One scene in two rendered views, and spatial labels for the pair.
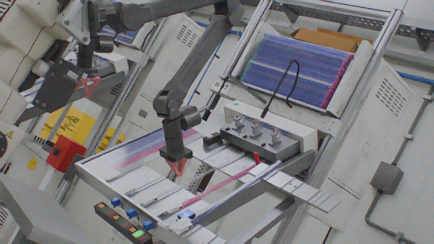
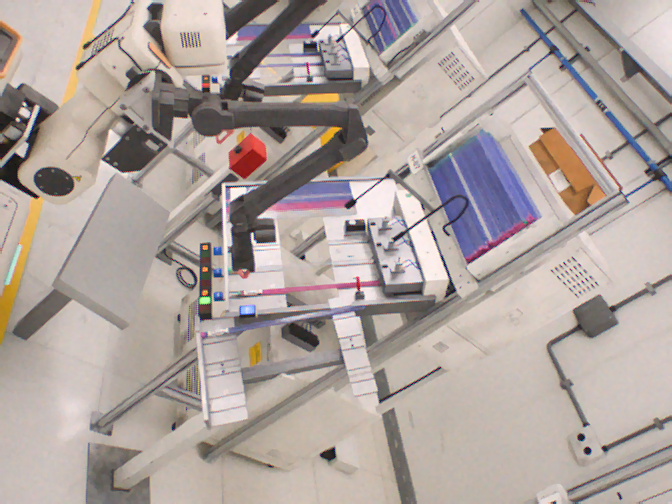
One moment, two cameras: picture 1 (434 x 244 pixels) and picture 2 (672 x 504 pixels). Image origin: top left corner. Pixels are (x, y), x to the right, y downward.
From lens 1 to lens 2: 101 cm
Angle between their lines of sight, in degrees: 26
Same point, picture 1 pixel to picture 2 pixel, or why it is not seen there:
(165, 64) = (413, 88)
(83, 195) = not seen: hidden behind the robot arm
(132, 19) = (205, 125)
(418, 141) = (658, 300)
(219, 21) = (332, 148)
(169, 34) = (430, 57)
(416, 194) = (614, 354)
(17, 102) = (88, 152)
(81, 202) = not seen: hidden behind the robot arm
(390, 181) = (595, 325)
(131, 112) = not seen: hidden behind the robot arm
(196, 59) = (287, 180)
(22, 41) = (103, 94)
